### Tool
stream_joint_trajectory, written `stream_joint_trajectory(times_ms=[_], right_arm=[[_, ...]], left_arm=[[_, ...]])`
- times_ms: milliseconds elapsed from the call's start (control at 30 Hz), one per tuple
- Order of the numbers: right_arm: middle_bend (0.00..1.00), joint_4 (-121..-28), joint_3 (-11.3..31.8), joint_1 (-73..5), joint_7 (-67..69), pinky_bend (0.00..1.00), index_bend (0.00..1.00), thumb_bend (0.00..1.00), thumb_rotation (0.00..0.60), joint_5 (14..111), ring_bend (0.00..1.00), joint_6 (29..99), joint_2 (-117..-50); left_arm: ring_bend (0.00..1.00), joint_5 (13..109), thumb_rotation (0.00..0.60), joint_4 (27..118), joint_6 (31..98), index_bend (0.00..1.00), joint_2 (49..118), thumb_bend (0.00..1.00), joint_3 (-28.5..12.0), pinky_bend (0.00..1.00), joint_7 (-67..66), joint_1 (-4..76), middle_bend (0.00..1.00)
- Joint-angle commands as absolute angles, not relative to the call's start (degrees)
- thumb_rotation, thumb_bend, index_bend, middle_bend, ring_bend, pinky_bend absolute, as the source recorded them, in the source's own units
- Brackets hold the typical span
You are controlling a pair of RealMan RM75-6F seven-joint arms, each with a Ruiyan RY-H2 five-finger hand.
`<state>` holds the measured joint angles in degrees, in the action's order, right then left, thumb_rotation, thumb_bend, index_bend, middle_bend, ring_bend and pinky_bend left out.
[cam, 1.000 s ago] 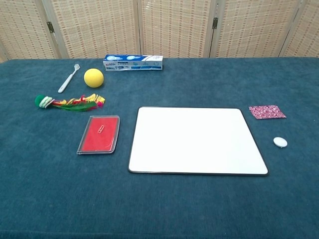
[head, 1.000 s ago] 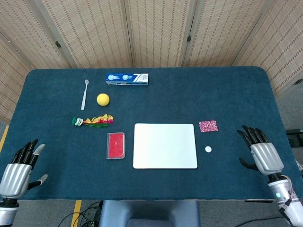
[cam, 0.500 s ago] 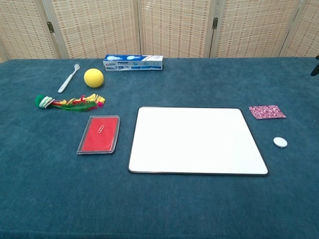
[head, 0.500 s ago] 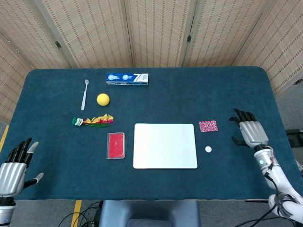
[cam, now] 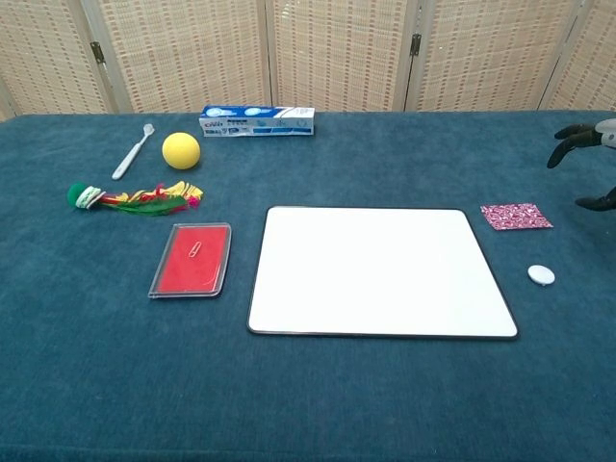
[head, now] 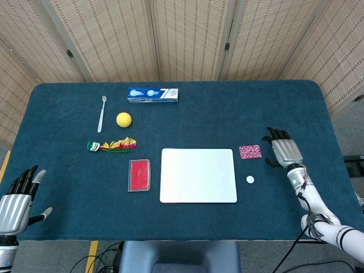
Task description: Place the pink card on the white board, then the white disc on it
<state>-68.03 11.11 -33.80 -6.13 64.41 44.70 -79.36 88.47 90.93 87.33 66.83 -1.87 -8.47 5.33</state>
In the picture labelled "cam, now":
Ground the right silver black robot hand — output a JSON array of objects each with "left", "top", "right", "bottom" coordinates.
[{"left": 547, "top": 117, "right": 616, "bottom": 212}]

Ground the small white round disc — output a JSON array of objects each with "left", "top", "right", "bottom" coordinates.
[{"left": 526, "top": 264, "right": 556, "bottom": 288}]

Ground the white board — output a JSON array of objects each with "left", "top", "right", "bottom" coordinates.
[{"left": 246, "top": 205, "right": 520, "bottom": 342}]

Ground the blue white toothpaste box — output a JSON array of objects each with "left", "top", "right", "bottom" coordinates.
[{"left": 198, "top": 105, "right": 316, "bottom": 139}]

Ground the blue plush table cloth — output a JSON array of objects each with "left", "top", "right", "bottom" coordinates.
[{"left": 0, "top": 110, "right": 616, "bottom": 462}]

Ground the woven bamboo folding screen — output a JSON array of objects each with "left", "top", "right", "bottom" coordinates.
[{"left": 0, "top": 0, "right": 616, "bottom": 122}]

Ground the yellow foam ball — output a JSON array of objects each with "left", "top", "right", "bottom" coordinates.
[{"left": 162, "top": 132, "right": 201, "bottom": 170}]

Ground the clear case with red lining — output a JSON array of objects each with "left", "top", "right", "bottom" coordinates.
[{"left": 147, "top": 221, "right": 233, "bottom": 300}]

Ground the colourful feather shuttlecock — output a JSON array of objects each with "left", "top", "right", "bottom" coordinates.
[{"left": 66, "top": 180, "right": 205, "bottom": 218}]

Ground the white toothbrush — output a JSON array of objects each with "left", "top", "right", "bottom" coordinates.
[{"left": 111, "top": 123, "right": 156, "bottom": 181}]

